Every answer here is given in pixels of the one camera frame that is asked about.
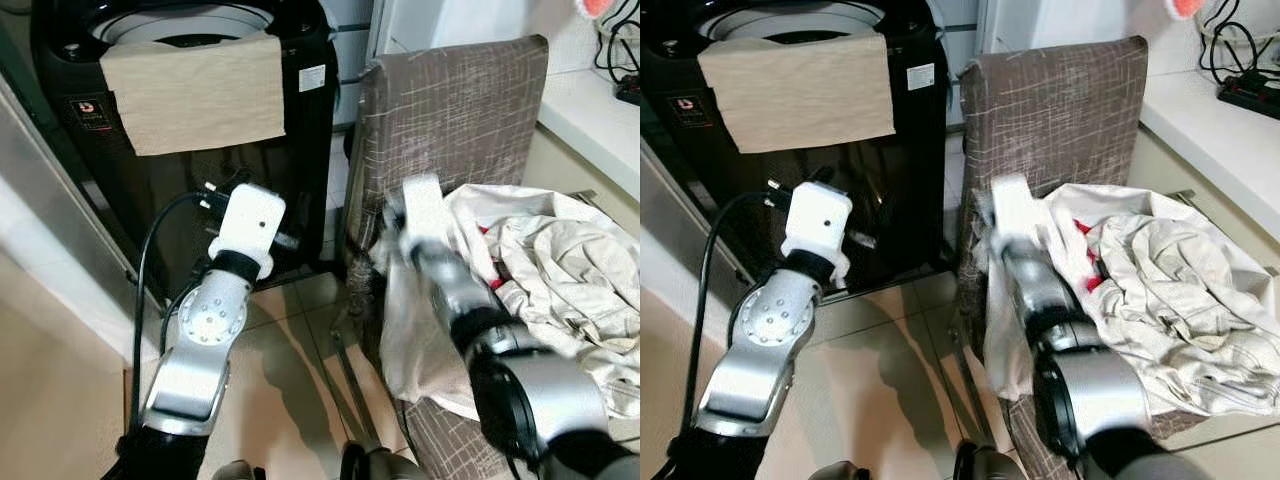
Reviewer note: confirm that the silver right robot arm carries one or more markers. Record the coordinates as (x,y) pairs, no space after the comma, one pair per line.
(1110,390)
(540,380)

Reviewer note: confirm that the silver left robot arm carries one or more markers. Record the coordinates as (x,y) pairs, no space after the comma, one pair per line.
(205,340)
(765,340)

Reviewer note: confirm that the black top-load washing machine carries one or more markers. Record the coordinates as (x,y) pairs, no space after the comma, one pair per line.
(200,190)
(900,180)

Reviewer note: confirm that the beige cloth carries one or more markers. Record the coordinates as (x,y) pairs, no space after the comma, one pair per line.
(195,95)
(795,95)

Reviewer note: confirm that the black power strip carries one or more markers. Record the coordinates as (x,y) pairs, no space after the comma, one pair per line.
(1250,98)
(629,92)

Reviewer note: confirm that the white counter cabinet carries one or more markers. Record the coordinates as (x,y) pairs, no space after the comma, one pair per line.
(590,130)
(1210,150)

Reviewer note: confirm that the brown patterned fabric chair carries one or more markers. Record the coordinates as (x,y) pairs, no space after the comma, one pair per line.
(1055,115)
(455,115)

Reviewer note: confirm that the red garment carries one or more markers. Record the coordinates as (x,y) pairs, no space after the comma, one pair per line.
(1096,272)
(497,282)

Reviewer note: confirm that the cream white crumpled garment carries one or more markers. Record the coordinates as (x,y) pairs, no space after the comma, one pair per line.
(570,270)
(1170,280)

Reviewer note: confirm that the grey robot left leg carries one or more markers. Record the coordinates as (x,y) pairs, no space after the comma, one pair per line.
(838,472)
(238,471)

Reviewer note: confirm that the grey robot leg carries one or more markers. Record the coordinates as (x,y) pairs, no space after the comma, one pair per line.
(985,465)
(375,465)
(838,472)
(238,471)

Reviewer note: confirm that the grey robot right leg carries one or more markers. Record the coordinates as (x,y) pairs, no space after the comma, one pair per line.
(375,465)
(985,465)

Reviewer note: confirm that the pink round object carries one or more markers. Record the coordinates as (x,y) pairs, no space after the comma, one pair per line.
(597,6)
(1186,7)

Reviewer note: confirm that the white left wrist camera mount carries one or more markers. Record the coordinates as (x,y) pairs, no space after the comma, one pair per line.
(248,222)
(818,220)

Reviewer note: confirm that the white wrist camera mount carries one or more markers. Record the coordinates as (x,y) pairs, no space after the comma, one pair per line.
(428,210)
(818,220)
(1012,208)
(248,222)

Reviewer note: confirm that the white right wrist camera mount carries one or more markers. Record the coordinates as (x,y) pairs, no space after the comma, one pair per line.
(1012,208)
(428,210)

